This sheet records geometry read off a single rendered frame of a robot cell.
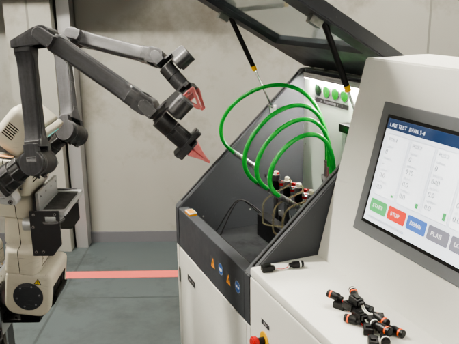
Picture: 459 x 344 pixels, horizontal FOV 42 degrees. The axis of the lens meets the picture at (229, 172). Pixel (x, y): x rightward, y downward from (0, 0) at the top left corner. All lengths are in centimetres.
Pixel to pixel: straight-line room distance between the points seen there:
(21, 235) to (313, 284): 107
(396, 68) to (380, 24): 269
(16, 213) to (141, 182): 233
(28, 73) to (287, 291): 101
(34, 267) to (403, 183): 128
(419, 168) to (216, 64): 287
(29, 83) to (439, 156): 119
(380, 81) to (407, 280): 53
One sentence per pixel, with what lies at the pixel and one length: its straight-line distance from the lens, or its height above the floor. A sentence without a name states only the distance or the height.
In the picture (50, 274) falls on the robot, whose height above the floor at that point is 80.
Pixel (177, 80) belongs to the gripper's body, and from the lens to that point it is 218.
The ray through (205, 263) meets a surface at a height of 84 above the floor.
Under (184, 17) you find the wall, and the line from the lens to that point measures 422.
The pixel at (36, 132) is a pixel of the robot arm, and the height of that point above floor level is 133.
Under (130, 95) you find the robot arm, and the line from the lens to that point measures 181.
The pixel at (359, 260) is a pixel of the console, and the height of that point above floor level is 104.
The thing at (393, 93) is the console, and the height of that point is 147.
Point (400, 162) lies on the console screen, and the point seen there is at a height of 131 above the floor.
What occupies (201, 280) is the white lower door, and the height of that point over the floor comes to 75.
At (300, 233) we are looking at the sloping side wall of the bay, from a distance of 178.
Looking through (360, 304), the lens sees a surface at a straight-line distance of 147.
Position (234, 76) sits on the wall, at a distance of 424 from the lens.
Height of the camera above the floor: 170
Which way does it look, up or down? 16 degrees down
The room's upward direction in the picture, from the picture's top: 1 degrees counter-clockwise
